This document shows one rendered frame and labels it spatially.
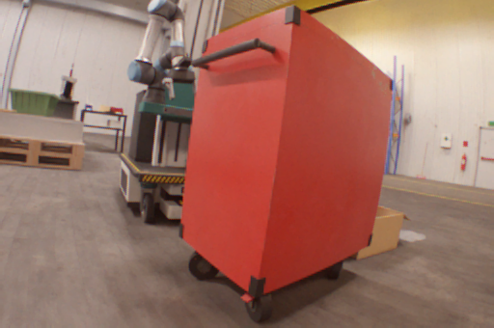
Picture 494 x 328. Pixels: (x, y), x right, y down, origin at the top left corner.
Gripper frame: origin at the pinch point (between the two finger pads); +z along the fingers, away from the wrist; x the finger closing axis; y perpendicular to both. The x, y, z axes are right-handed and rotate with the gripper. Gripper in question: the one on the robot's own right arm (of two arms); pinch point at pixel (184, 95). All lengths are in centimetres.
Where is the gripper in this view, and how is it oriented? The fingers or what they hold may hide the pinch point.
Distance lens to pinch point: 126.2
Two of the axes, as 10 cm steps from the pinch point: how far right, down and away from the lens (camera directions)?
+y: -6.2, 3.1, 7.2
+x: -7.5, 0.4, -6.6
